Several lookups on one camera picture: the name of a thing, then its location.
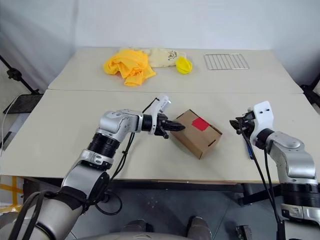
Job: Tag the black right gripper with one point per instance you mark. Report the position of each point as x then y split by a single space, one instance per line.
247 123

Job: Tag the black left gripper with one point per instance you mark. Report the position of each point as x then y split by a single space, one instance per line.
162 125

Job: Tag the brown cardboard box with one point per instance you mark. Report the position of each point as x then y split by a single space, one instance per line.
197 141

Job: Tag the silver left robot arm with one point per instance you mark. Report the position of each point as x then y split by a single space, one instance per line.
82 180

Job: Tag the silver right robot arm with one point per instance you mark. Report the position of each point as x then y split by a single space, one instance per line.
295 160

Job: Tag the red tape patch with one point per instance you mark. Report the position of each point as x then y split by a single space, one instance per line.
200 124

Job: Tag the yellow rounded item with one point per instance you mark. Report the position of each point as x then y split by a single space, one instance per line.
184 65

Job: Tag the cream printed cloth bag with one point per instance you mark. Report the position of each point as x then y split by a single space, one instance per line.
162 58

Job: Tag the crumpled yellow cloth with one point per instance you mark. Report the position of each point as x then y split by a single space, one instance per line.
127 66

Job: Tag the black light stand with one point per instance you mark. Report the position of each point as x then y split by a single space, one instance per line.
311 91

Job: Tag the dark rounded shape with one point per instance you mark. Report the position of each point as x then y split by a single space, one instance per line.
198 225
137 225

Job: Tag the grey robot torso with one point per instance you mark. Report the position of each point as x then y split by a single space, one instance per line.
140 236

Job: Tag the black tripod stand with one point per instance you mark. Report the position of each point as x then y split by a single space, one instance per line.
17 75

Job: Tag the yellow taped carton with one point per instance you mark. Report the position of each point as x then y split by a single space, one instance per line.
10 197

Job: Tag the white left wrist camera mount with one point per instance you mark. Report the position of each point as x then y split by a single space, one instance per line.
162 103

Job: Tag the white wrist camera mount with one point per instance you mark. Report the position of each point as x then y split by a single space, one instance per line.
262 117
162 103

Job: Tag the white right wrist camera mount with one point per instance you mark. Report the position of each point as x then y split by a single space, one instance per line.
262 117

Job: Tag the black table frame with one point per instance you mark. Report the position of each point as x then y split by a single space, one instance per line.
200 186

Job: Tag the black flat base plate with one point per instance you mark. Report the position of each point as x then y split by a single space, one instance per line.
23 102

